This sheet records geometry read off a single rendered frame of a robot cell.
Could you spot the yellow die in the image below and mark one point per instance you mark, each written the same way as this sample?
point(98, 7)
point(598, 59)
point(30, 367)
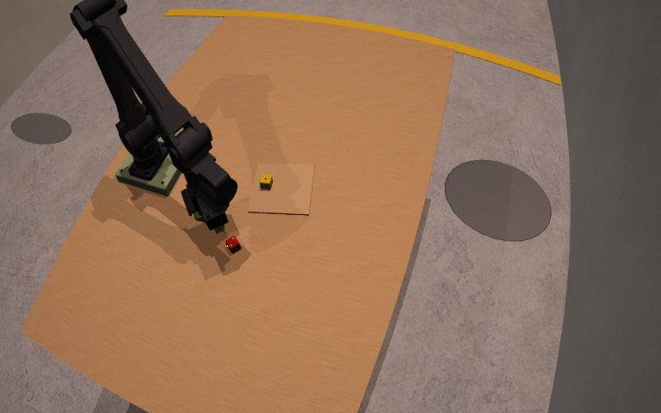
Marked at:
point(266, 181)

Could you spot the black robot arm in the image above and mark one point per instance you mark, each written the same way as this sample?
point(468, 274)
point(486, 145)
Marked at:
point(138, 132)

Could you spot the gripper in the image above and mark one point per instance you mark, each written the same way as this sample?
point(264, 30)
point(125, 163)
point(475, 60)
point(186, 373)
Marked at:
point(190, 208)

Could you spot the red die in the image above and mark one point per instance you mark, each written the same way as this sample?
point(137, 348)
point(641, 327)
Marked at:
point(233, 244)

